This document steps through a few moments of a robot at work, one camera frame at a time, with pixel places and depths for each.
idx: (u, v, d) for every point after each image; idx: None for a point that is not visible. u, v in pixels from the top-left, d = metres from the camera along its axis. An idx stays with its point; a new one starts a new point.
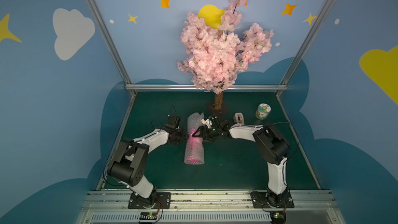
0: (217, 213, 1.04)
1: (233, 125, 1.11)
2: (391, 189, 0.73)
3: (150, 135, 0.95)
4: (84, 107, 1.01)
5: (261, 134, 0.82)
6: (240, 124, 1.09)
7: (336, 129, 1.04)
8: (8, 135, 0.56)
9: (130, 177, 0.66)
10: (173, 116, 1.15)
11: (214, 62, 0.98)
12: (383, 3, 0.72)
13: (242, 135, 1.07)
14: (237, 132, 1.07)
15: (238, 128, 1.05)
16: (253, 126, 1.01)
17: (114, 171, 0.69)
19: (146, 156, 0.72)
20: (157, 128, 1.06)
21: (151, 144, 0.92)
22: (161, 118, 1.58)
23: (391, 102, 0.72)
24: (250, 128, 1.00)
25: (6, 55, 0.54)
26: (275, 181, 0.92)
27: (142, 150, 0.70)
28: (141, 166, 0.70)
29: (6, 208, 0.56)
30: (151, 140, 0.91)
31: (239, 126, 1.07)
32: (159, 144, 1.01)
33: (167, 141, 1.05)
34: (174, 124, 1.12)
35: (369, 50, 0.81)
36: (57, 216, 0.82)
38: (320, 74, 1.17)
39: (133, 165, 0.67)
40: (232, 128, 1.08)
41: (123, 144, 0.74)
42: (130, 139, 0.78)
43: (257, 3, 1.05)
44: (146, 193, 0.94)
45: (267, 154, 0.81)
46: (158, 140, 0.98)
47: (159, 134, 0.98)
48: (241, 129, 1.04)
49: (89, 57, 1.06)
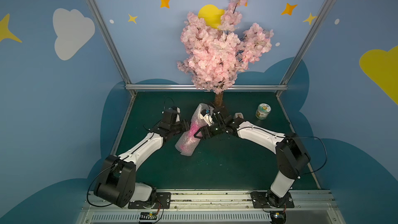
0: (217, 213, 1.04)
1: (242, 126, 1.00)
2: (391, 188, 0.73)
3: (140, 146, 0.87)
4: (84, 107, 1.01)
5: (286, 147, 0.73)
6: (251, 125, 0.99)
7: (336, 129, 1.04)
8: (8, 135, 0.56)
9: (117, 198, 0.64)
10: (168, 113, 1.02)
11: (214, 62, 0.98)
12: (384, 2, 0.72)
13: (253, 138, 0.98)
14: (248, 135, 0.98)
15: (252, 130, 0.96)
16: (271, 134, 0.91)
17: (101, 192, 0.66)
19: (132, 175, 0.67)
20: (151, 132, 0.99)
21: (140, 158, 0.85)
22: (154, 118, 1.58)
23: (391, 102, 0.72)
24: (268, 136, 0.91)
25: (7, 54, 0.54)
26: (282, 188, 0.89)
27: (128, 169, 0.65)
28: (129, 185, 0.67)
29: (6, 209, 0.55)
30: (140, 153, 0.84)
31: (254, 129, 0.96)
32: (152, 152, 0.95)
33: (162, 143, 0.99)
34: (169, 123, 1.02)
35: (369, 50, 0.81)
36: (57, 216, 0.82)
38: (320, 74, 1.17)
39: (119, 186, 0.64)
40: (245, 129, 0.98)
41: (107, 163, 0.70)
42: (116, 157, 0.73)
43: (257, 3, 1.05)
44: (146, 195, 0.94)
45: (287, 169, 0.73)
46: (150, 149, 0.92)
47: (152, 142, 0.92)
48: (255, 134, 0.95)
49: (89, 57, 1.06)
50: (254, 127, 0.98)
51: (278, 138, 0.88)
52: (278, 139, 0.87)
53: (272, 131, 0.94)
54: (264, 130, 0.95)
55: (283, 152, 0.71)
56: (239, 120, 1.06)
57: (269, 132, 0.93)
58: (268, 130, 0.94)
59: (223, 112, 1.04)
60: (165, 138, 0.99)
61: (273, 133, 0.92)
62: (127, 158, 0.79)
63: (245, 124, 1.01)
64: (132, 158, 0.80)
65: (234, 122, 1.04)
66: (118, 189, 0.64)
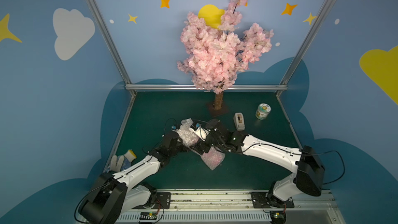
0: (217, 213, 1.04)
1: (249, 144, 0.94)
2: (392, 189, 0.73)
3: (135, 168, 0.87)
4: (83, 107, 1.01)
5: (309, 167, 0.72)
6: (258, 142, 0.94)
7: (336, 128, 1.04)
8: (8, 134, 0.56)
9: (100, 221, 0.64)
10: (168, 138, 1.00)
11: (214, 62, 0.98)
12: (384, 2, 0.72)
13: (261, 155, 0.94)
14: (256, 152, 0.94)
15: (260, 148, 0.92)
16: (286, 152, 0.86)
17: (87, 210, 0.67)
19: (121, 198, 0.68)
20: (149, 155, 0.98)
21: (134, 180, 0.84)
22: (154, 118, 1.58)
23: (391, 102, 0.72)
24: (283, 154, 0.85)
25: (7, 54, 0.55)
26: (286, 193, 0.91)
27: (118, 192, 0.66)
28: (115, 210, 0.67)
29: (6, 209, 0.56)
30: (134, 175, 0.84)
31: (263, 147, 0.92)
32: (147, 175, 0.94)
33: (158, 169, 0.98)
34: (168, 147, 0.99)
35: (369, 49, 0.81)
36: (57, 216, 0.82)
38: (320, 74, 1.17)
39: (105, 209, 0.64)
40: (253, 148, 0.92)
41: (100, 180, 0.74)
42: (109, 176, 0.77)
43: (257, 3, 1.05)
44: (145, 198, 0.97)
45: (309, 187, 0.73)
46: (146, 171, 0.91)
47: (148, 165, 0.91)
48: (263, 152, 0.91)
49: (89, 57, 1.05)
50: (263, 143, 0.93)
51: (295, 156, 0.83)
52: (295, 157, 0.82)
53: (286, 149, 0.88)
54: (276, 148, 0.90)
55: (308, 176, 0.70)
56: (242, 136, 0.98)
57: (283, 150, 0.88)
58: (281, 147, 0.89)
59: (219, 128, 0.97)
60: (162, 164, 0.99)
61: (288, 150, 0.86)
62: (121, 179, 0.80)
63: (251, 140, 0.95)
64: (125, 179, 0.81)
65: (236, 139, 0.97)
66: (103, 211, 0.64)
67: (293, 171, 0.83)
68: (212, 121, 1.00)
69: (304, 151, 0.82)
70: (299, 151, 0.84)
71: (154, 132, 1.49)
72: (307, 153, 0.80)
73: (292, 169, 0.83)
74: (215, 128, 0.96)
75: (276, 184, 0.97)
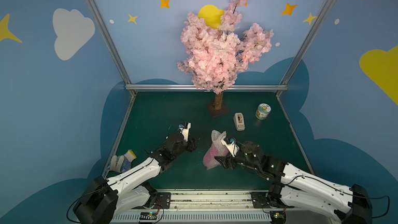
0: (217, 213, 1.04)
1: (292, 176, 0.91)
2: (393, 190, 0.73)
3: (131, 174, 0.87)
4: (83, 106, 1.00)
5: (363, 211, 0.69)
6: (303, 174, 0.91)
7: (336, 128, 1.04)
8: (8, 134, 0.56)
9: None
10: (171, 141, 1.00)
11: (214, 62, 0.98)
12: (384, 2, 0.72)
13: (305, 188, 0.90)
14: (299, 185, 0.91)
15: (303, 181, 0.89)
16: (335, 189, 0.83)
17: (79, 211, 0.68)
19: (112, 207, 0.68)
20: (150, 158, 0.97)
21: (129, 186, 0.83)
22: (154, 118, 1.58)
23: (391, 102, 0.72)
24: (332, 192, 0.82)
25: (7, 54, 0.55)
26: (298, 204, 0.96)
27: (109, 199, 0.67)
28: (105, 216, 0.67)
29: (6, 209, 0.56)
30: (128, 182, 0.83)
31: (306, 180, 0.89)
32: (145, 179, 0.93)
33: (159, 172, 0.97)
34: (171, 150, 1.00)
35: (369, 49, 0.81)
36: (56, 216, 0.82)
38: (320, 74, 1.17)
39: (95, 214, 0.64)
40: (296, 180, 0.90)
41: (94, 184, 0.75)
42: (104, 181, 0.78)
43: (257, 3, 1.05)
44: (143, 201, 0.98)
45: None
46: (143, 177, 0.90)
47: (147, 169, 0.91)
48: (307, 185, 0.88)
49: (89, 57, 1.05)
50: (306, 176, 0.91)
51: (346, 196, 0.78)
52: (346, 197, 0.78)
53: (336, 185, 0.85)
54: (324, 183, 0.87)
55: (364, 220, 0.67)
56: (280, 165, 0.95)
57: (331, 186, 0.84)
58: (328, 184, 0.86)
59: (258, 154, 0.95)
60: (164, 166, 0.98)
61: (338, 188, 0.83)
62: (114, 185, 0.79)
63: (293, 171, 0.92)
64: (118, 186, 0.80)
65: (273, 166, 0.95)
66: (94, 216, 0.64)
67: (344, 211, 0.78)
68: (250, 145, 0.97)
69: (354, 189, 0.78)
70: (350, 191, 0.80)
71: (154, 133, 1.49)
72: (357, 192, 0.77)
73: (344, 210, 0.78)
74: (254, 153, 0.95)
75: (290, 193, 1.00)
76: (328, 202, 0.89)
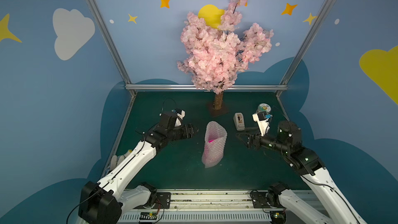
0: (217, 213, 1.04)
1: (321, 181, 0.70)
2: (393, 189, 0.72)
3: (123, 168, 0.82)
4: (83, 107, 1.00)
5: None
6: (335, 189, 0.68)
7: (336, 128, 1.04)
8: (9, 134, 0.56)
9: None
10: (166, 116, 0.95)
11: (214, 62, 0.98)
12: (383, 2, 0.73)
13: (323, 199, 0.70)
14: (321, 194, 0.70)
15: (329, 194, 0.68)
16: (358, 220, 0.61)
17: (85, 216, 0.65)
19: (115, 202, 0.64)
20: (141, 143, 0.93)
21: (125, 180, 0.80)
22: (154, 118, 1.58)
23: (390, 102, 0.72)
24: (352, 222, 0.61)
25: (8, 54, 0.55)
26: (293, 208, 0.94)
27: (106, 202, 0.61)
28: (112, 212, 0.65)
29: (6, 209, 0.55)
30: (123, 178, 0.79)
31: (333, 194, 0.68)
32: (142, 165, 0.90)
33: (156, 152, 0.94)
34: (166, 127, 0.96)
35: (369, 50, 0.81)
36: (56, 216, 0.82)
38: (321, 74, 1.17)
39: (100, 216, 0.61)
40: (321, 186, 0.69)
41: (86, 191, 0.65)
42: (94, 184, 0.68)
43: (257, 3, 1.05)
44: (145, 199, 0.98)
45: None
46: (138, 165, 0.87)
47: (140, 156, 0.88)
48: (330, 199, 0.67)
49: (89, 56, 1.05)
50: (336, 191, 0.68)
51: None
52: None
53: (361, 219, 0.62)
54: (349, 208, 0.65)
55: None
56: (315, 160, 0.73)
57: (357, 216, 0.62)
58: (355, 212, 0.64)
59: (295, 136, 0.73)
60: (160, 144, 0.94)
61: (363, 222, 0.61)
62: (108, 185, 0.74)
63: (325, 178, 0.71)
64: (113, 184, 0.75)
65: (307, 158, 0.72)
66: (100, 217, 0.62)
67: None
68: (290, 123, 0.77)
69: None
70: None
71: None
72: None
73: None
74: (289, 133, 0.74)
75: (290, 196, 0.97)
76: (324, 221, 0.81)
